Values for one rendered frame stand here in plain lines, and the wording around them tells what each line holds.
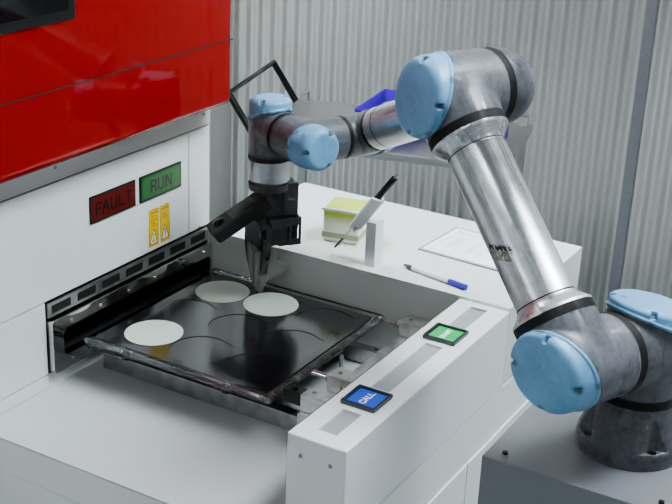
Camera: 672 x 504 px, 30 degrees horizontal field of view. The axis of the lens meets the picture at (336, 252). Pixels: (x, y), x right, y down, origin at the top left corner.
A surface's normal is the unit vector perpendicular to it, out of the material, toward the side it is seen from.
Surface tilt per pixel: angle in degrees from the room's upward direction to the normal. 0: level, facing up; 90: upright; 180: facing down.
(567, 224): 90
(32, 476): 90
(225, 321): 0
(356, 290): 90
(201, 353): 0
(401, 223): 0
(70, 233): 90
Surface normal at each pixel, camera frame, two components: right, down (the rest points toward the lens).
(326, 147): 0.59, 0.33
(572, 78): -0.50, 0.30
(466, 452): 0.86, 0.22
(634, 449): -0.09, 0.05
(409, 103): -0.84, 0.05
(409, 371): 0.04, -0.93
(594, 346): 0.41, -0.46
